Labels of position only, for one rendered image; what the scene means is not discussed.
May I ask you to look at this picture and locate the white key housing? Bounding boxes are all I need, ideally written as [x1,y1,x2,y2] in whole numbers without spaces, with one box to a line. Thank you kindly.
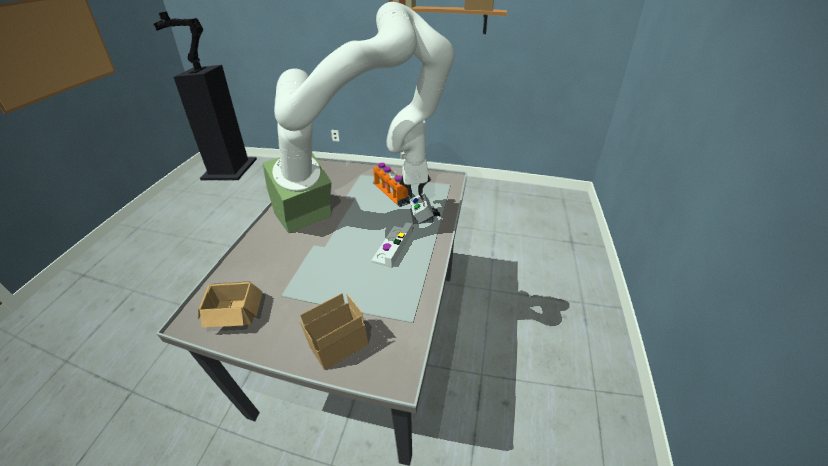
[410,192,440,224]

